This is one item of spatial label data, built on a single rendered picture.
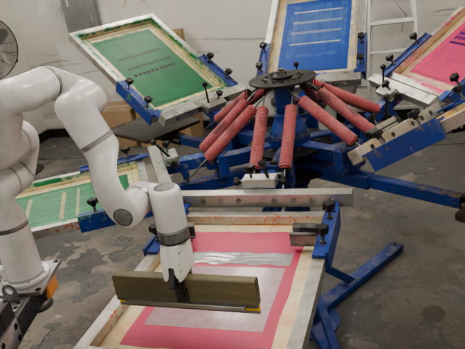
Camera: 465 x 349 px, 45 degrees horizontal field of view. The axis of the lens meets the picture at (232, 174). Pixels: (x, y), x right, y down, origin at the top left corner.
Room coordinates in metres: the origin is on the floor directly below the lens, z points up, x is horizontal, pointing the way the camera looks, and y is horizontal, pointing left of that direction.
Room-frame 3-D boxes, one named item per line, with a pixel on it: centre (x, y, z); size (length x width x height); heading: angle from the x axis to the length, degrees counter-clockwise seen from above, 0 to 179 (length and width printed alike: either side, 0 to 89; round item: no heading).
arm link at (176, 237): (1.22, 0.16, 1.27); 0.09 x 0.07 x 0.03; 160
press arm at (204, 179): (2.33, 0.33, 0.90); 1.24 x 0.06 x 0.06; 100
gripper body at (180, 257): (1.21, 0.16, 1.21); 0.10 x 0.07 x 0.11; 160
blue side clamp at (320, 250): (1.58, -0.27, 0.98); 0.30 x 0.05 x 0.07; 160
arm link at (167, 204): (1.23, 0.20, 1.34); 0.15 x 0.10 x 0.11; 73
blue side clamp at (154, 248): (1.77, 0.26, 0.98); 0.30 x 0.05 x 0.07; 160
